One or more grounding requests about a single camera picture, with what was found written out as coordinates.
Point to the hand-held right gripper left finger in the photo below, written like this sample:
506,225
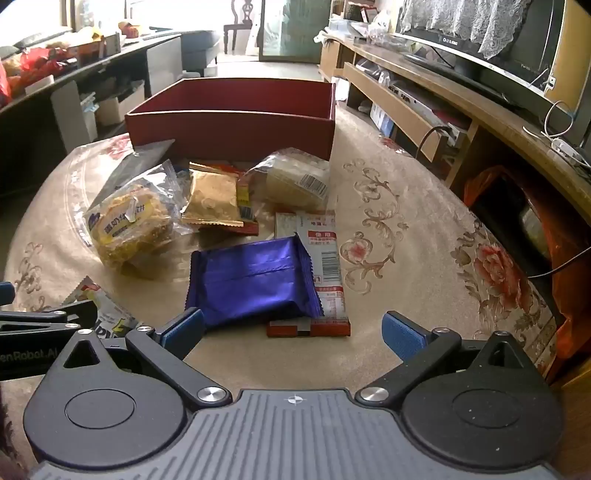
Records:
182,330

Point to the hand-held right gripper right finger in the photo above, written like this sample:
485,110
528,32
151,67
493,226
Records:
401,334

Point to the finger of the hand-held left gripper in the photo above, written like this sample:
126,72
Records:
6,293
46,317

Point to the white yellow printed snack packet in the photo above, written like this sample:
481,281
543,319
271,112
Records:
106,304

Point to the purple snack packet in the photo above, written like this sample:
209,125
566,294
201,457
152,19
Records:
254,281

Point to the red white snack packet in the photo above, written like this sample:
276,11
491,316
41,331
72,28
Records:
330,258

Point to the gold snack packet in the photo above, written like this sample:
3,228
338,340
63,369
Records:
212,196

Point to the red snack packet yellow label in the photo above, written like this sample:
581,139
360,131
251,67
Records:
248,203

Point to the red cardboard box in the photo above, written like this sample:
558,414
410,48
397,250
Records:
231,134

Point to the clear bag of yellow pastry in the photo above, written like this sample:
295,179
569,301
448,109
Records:
129,226

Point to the clear bag of white cakes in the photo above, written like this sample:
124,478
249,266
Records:
295,177

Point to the dark grey long desk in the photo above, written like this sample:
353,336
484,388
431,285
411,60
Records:
46,83

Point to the blue white carton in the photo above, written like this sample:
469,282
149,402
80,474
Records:
383,121

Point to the white open storage box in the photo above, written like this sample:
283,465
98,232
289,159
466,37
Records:
120,104

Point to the red plastic bag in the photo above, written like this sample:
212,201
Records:
32,62

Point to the wooden television cabinet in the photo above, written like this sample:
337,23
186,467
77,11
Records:
498,121

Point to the white media player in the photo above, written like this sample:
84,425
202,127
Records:
415,99

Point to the white power strip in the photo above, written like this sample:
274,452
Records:
570,150

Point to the grey sofa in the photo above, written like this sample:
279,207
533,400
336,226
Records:
198,46

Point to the black television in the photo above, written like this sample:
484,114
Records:
508,50

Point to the dark wooden chair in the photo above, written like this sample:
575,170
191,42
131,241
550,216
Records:
240,27

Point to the clear plastic bag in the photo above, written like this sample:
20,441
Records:
385,25

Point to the glass sliding door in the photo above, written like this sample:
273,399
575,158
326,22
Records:
291,27

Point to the television with lace cover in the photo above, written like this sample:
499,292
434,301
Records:
461,18

